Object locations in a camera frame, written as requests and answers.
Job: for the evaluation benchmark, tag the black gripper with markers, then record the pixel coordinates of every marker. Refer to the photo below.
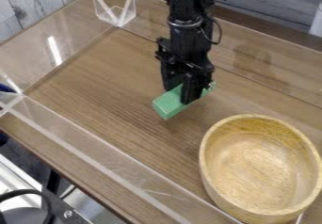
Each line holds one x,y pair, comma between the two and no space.
183,58

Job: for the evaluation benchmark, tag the green rectangular block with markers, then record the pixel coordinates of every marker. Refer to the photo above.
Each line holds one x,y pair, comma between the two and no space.
167,105

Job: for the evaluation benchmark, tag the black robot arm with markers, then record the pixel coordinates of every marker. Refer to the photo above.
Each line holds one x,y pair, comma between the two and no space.
188,12

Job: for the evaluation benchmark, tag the brown wooden bowl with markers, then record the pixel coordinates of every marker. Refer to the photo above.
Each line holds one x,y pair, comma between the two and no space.
260,169

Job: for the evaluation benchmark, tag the black table leg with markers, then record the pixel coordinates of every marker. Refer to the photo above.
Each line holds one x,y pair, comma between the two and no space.
53,182

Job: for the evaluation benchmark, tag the black metal clamp plate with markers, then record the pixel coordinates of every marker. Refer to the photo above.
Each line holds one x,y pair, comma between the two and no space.
64,213

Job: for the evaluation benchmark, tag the clear acrylic corner bracket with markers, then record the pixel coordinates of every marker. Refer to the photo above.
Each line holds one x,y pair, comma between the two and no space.
117,16

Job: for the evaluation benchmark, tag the clear acrylic front wall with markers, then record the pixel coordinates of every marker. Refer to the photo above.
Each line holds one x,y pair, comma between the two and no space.
134,190

